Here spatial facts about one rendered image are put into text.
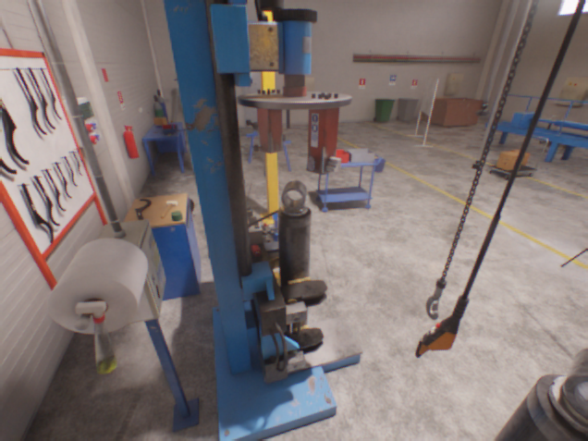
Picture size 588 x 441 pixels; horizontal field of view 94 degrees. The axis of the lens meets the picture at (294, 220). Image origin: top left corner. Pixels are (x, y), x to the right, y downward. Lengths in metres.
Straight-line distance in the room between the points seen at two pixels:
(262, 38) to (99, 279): 1.13
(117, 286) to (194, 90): 0.85
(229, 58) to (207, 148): 0.44
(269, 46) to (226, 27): 0.27
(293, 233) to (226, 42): 1.02
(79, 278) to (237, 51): 0.95
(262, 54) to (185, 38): 0.31
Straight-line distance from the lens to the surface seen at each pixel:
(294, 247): 1.73
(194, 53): 1.39
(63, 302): 1.20
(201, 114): 1.40
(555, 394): 1.11
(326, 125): 1.36
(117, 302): 1.17
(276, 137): 1.66
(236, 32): 1.21
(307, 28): 1.48
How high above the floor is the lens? 2.26
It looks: 29 degrees down
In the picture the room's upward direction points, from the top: straight up
